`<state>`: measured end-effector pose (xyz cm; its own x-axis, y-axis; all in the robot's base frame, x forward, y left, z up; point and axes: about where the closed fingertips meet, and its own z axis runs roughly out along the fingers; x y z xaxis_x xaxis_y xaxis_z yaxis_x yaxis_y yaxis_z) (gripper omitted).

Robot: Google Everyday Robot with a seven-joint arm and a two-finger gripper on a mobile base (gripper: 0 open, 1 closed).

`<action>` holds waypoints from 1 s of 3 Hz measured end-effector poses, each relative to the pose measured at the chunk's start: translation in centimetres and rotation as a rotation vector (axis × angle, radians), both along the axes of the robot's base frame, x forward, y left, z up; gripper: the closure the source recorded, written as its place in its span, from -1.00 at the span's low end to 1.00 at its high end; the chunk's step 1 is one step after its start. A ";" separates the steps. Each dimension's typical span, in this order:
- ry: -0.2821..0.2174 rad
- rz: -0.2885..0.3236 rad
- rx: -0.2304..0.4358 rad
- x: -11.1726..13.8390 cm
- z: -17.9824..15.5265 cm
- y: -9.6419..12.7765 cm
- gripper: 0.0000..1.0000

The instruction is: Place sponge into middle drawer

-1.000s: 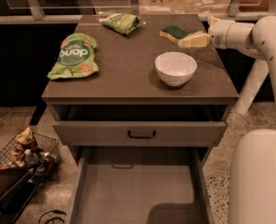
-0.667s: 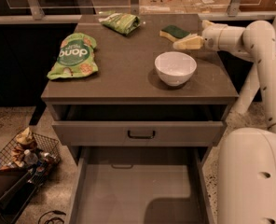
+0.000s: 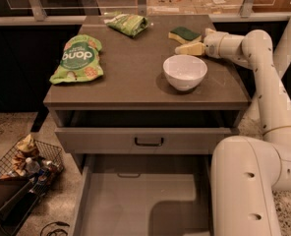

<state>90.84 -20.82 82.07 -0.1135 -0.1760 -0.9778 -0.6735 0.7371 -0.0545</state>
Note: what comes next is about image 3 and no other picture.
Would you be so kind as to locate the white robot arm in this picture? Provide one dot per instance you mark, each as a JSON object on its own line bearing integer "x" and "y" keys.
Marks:
{"x": 245, "y": 171}

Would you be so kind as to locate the black top drawer handle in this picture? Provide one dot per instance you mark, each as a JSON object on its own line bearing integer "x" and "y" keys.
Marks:
{"x": 156, "y": 144}

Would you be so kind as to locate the wire basket with items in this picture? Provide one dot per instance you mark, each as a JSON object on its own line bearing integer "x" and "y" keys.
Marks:
{"x": 33, "y": 160}

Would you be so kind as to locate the dark bin lower left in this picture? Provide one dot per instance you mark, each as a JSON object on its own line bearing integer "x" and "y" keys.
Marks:
{"x": 15, "y": 204}

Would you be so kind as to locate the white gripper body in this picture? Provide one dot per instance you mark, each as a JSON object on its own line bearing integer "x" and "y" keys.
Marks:
{"x": 211, "y": 44}

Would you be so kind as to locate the grey top drawer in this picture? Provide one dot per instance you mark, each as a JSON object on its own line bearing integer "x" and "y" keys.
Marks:
{"x": 111, "y": 131}

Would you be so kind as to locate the green yellow sponge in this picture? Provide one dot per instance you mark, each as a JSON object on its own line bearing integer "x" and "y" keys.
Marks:
{"x": 184, "y": 35}

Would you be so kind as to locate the white bowl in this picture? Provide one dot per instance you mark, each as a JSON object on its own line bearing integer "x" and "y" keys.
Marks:
{"x": 184, "y": 72}

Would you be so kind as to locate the small green snack bag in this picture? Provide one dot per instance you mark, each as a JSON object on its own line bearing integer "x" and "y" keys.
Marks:
{"x": 128, "y": 24}

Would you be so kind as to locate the grey drawer cabinet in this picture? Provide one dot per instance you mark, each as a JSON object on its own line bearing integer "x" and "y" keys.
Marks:
{"x": 133, "y": 77}

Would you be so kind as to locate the large green snack bag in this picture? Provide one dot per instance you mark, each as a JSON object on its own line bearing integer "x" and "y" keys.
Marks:
{"x": 79, "y": 62}

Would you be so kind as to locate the white diagonal support post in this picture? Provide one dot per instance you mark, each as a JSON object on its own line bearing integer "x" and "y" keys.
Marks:
{"x": 282, "y": 60}

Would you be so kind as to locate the grey open middle drawer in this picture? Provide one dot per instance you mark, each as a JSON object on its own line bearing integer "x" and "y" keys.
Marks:
{"x": 144, "y": 195}

